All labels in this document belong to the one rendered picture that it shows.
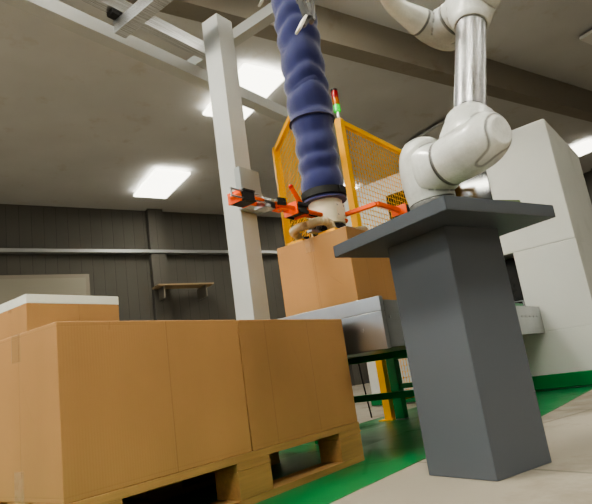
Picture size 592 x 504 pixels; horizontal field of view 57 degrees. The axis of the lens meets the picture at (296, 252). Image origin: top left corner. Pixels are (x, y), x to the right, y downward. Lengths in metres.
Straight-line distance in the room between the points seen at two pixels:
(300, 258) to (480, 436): 1.23
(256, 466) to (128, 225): 9.54
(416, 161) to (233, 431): 1.00
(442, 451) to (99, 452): 0.95
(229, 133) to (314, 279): 1.72
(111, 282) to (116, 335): 9.23
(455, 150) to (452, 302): 0.44
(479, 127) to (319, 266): 1.07
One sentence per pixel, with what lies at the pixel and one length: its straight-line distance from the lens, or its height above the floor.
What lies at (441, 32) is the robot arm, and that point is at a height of 1.47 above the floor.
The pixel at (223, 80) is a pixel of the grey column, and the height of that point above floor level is 2.45.
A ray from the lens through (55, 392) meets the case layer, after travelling 1.39.
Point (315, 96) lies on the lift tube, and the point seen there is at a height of 1.69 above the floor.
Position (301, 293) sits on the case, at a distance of 2.50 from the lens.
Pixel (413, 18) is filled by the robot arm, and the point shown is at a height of 1.52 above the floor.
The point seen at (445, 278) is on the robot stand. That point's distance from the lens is 1.65.
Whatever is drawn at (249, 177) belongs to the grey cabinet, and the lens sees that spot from 3.77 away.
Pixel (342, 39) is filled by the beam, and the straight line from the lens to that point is 6.04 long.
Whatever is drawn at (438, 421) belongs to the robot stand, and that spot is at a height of 0.16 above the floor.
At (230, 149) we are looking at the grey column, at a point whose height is 1.92.
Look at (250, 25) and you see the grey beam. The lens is 4.95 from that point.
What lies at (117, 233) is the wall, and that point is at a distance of 10.97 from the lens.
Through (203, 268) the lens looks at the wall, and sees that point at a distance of 11.36.
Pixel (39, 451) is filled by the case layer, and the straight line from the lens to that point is 1.46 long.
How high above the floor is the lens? 0.34
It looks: 13 degrees up
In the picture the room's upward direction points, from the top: 8 degrees counter-clockwise
